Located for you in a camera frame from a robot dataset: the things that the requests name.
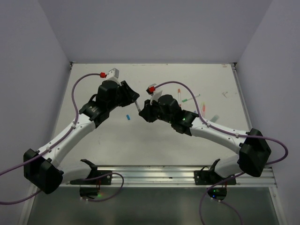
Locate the green highlighter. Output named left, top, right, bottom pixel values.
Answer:
left=210, top=114, right=219, bottom=123

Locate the aluminium front rail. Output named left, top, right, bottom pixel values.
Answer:
left=58, top=165, right=275, bottom=188

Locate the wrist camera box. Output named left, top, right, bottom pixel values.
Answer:
left=146, top=83, right=162, bottom=104
left=106, top=68, right=121, bottom=86

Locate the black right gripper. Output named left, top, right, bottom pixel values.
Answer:
left=139, top=96, right=173, bottom=124

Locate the orange capped white pen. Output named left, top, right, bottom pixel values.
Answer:
left=178, top=89, right=182, bottom=107

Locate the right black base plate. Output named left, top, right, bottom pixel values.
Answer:
left=194, top=159, right=237, bottom=201

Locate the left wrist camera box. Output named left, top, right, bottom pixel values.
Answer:
left=106, top=68, right=121, bottom=86

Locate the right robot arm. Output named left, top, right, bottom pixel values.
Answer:
left=139, top=95, right=271, bottom=184

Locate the grey capped white pen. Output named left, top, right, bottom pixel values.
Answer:
left=135, top=101, right=141, bottom=112

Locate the pink capped pen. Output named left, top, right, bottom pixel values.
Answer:
left=201, top=106, right=206, bottom=117

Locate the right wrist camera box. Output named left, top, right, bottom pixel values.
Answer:
left=146, top=83, right=162, bottom=104

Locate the green capped white pen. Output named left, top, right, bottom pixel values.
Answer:
left=181, top=94, right=201, bottom=103

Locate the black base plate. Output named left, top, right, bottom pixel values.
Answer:
left=70, top=159, right=112, bottom=199
left=194, top=159, right=237, bottom=201

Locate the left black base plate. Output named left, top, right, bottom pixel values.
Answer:
left=70, top=159, right=112, bottom=199

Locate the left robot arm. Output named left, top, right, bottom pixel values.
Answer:
left=23, top=80, right=140, bottom=194

